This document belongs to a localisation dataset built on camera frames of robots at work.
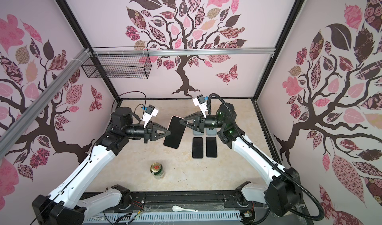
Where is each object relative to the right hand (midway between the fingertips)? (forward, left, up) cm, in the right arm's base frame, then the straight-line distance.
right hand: (181, 122), depth 60 cm
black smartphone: (+6, -7, -36) cm, 38 cm away
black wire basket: (+51, +34, -2) cm, 61 cm away
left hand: (-3, +6, -5) cm, 8 cm away
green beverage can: (-10, +15, -27) cm, 32 cm away
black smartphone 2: (+7, -16, -36) cm, 40 cm away
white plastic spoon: (-26, +4, -36) cm, 44 cm away
